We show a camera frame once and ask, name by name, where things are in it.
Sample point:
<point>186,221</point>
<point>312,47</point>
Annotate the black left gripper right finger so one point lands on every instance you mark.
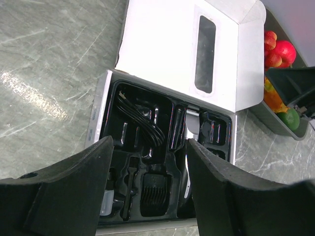
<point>229,201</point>

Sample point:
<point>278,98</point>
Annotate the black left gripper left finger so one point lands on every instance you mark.
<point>63,199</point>

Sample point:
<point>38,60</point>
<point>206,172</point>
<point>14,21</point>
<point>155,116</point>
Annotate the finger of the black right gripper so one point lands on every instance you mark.
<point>295,86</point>

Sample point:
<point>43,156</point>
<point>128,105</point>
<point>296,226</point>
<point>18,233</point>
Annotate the silver hair clipper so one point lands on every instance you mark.
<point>191,132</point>

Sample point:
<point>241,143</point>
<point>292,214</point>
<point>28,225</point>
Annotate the white hair clipper box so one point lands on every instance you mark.
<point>174,55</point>

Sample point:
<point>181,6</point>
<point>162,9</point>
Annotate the orange spiky fruit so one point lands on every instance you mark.
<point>272,98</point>

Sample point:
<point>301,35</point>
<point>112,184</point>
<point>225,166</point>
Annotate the red yellow cherry bunch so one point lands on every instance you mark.
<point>271,59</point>

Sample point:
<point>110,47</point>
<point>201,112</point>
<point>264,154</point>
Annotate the green lime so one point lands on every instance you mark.
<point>290,118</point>

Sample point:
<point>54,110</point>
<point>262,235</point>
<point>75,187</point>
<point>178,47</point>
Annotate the red apple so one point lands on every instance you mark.
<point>286,51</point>

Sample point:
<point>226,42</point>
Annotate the grey fruit tray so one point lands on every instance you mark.
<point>274,121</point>

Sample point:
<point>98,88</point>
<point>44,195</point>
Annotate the small oil bottle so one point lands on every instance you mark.
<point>108,197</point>

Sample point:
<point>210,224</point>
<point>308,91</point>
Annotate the black comb guard in box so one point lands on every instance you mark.
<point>155,195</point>

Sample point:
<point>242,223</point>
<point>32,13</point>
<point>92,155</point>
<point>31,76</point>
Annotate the black cleaning brush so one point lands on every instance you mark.
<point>132,170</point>

